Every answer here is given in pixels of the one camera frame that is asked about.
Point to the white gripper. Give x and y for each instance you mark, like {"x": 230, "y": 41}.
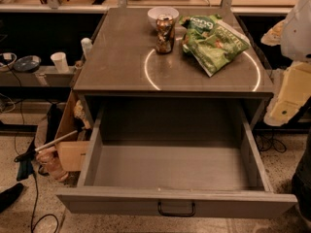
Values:
{"x": 296, "y": 36}

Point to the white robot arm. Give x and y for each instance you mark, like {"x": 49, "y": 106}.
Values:
{"x": 301, "y": 180}

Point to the crushed orange soda can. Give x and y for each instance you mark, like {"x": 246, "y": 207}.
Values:
{"x": 165, "y": 33}

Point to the grey cabinet with counter top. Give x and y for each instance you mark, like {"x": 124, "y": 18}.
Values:
{"x": 123, "y": 62}

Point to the open grey top drawer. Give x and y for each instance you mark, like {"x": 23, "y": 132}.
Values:
{"x": 205, "y": 154}

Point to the green chip bag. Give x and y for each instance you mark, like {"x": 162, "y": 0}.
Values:
{"x": 211, "y": 41}

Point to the white ceramic bowl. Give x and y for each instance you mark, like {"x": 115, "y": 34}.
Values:
{"x": 155, "y": 12}

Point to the white plastic bottle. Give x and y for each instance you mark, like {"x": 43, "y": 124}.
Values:
{"x": 86, "y": 46}

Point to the white paper cup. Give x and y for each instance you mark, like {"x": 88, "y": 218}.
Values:
{"x": 60, "y": 62}

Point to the brown cardboard box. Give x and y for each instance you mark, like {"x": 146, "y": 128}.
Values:
{"x": 72, "y": 150}

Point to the white stick in box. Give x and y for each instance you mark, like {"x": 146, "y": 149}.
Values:
{"x": 57, "y": 140}

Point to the low grey side shelf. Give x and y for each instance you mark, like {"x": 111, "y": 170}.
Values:
{"x": 44, "y": 76}

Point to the dark round plate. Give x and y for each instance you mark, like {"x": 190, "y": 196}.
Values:
{"x": 27, "y": 64}

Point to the clear plastic bottles pack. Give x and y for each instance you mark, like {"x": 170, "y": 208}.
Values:
{"x": 50, "y": 164}

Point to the small bowl on shelf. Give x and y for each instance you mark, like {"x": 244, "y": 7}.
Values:
{"x": 7, "y": 60}

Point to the black shoe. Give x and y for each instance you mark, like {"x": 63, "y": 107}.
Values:
{"x": 10, "y": 196}

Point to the black drawer handle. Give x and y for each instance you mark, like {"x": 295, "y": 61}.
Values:
{"x": 178, "y": 210}

